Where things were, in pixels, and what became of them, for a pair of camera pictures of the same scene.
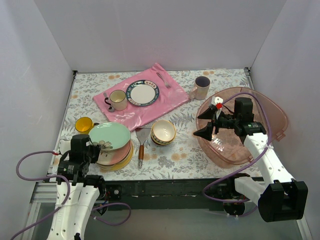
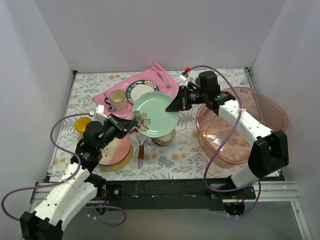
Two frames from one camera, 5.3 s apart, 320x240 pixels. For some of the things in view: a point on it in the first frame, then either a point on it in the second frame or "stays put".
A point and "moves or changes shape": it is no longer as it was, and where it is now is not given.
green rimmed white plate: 142,93 stays put
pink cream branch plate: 115,156 stays put
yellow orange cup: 84,125 stays put
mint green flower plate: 109,136 moves or changes shape
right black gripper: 214,122 -> 185,98
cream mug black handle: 118,100 stays put
